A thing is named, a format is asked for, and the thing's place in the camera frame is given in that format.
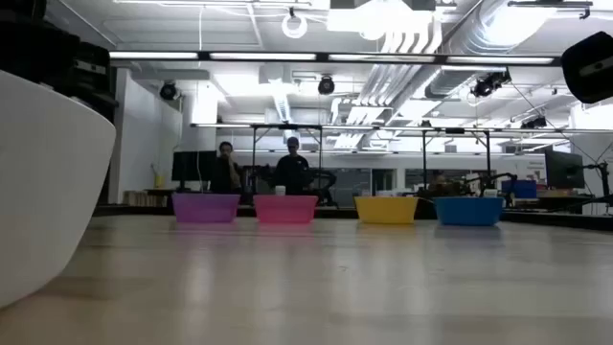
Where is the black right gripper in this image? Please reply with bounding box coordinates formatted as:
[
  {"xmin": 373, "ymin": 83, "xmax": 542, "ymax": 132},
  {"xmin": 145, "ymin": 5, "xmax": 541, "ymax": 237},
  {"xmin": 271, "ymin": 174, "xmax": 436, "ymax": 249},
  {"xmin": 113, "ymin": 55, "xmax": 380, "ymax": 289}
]
[{"xmin": 560, "ymin": 31, "xmax": 613, "ymax": 104}]

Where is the blue bowl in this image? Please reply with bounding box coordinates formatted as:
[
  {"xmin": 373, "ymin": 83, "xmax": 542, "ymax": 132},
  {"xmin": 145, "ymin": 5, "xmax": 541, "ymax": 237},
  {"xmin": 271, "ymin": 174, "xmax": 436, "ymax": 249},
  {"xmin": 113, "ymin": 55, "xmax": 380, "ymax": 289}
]
[{"xmin": 433, "ymin": 196, "xmax": 505, "ymax": 227}]

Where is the yellow bowl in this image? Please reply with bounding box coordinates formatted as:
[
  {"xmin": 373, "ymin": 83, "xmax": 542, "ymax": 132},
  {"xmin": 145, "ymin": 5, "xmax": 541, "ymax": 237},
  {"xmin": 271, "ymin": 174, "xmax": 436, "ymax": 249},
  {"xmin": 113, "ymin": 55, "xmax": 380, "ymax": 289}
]
[{"xmin": 353, "ymin": 195, "xmax": 420, "ymax": 225}]

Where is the pink bowl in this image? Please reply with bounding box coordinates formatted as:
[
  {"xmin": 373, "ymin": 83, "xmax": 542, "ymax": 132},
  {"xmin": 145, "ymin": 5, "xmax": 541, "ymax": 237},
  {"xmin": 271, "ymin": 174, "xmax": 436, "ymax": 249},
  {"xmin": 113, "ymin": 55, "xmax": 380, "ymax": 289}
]
[{"xmin": 253, "ymin": 194, "xmax": 319, "ymax": 225}]

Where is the purple bowl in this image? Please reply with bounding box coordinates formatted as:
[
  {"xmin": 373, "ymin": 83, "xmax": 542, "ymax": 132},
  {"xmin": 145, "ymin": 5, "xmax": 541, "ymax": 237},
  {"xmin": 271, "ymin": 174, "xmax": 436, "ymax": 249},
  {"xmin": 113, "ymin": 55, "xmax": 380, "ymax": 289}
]
[{"xmin": 171, "ymin": 192, "xmax": 241, "ymax": 224}]

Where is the LED light bar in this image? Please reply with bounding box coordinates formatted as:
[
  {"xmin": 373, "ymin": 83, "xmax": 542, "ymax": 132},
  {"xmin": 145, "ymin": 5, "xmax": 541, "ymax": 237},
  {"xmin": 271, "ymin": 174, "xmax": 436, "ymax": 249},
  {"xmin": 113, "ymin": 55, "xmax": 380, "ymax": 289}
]
[
  {"xmin": 328, "ymin": 53, "xmax": 435, "ymax": 63},
  {"xmin": 209, "ymin": 52, "xmax": 318, "ymax": 61},
  {"xmin": 445, "ymin": 56, "xmax": 556, "ymax": 65},
  {"xmin": 108, "ymin": 51, "xmax": 199, "ymax": 61}
]

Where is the black computer monitor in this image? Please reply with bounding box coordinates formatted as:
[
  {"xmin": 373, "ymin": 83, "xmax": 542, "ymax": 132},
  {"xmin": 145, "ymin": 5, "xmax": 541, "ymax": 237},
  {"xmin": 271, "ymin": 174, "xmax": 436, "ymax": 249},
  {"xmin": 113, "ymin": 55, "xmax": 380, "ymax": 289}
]
[
  {"xmin": 170, "ymin": 149, "xmax": 218, "ymax": 193},
  {"xmin": 544, "ymin": 149, "xmax": 586, "ymax": 190}
]

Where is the blue storage bin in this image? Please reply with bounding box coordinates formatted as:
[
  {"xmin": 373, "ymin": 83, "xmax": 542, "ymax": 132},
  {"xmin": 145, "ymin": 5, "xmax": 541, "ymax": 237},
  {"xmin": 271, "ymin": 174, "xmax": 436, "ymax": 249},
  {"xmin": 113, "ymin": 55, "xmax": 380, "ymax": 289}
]
[{"xmin": 500, "ymin": 179, "xmax": 538, "ymax": 199}]

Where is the person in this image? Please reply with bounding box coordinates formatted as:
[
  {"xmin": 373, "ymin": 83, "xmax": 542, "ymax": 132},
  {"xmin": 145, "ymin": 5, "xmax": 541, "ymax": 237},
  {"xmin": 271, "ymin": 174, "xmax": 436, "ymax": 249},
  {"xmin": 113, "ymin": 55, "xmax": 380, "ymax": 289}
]
[
  {"xmin": 274, "ymin": 136, "xmax": 313, "ymax": 196},
  {"xmin": 210, "ymin": 140, "xmax": 244, "ymax": 196}
]

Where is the black ceiling camera mount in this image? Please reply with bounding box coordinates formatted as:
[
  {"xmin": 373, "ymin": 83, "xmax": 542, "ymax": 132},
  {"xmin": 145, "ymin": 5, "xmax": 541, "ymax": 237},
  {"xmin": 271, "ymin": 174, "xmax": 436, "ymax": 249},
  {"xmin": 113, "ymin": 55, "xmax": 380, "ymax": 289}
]
[{"xmin": 470, "ymin": 69, "xmax": 512, "ymax": 99}]

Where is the silver ceiling duct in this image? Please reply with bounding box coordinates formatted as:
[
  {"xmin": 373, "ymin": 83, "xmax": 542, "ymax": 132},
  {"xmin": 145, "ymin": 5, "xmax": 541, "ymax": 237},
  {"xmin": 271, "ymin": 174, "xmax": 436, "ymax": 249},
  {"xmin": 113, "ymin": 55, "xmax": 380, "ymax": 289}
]
[{"xmin": 423, "ymin": 0, "xmax": 559, "ymax": 100}]

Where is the black aluminium rig frame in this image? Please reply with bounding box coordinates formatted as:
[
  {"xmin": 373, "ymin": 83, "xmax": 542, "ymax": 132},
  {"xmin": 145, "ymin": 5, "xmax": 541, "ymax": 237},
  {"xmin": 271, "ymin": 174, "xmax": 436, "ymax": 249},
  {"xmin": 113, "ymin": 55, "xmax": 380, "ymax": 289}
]
[{"xmin": 93, "ymin": 49, "xmax": 613, "ymax": 232}]

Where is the black workstation frame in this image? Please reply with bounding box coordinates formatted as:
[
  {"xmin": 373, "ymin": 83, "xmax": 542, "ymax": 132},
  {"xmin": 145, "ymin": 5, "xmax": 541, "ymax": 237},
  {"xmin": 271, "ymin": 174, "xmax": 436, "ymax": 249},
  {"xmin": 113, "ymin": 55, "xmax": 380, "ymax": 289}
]
[
  {"xmin": 249, "ymin": 123, "xmax": 324, "ymax": 196},
  {"xmin": 420, "ymin": 126, "xmax": 493, "ymax": 193}
]

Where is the white hanging ring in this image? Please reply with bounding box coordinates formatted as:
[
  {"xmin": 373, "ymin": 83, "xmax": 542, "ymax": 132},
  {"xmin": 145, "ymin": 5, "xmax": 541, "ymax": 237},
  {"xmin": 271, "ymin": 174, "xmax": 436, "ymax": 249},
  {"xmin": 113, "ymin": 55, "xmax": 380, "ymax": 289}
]
[{"xmin": 281, "ymin": 12, "xmax": 309, "ymax": 40}]

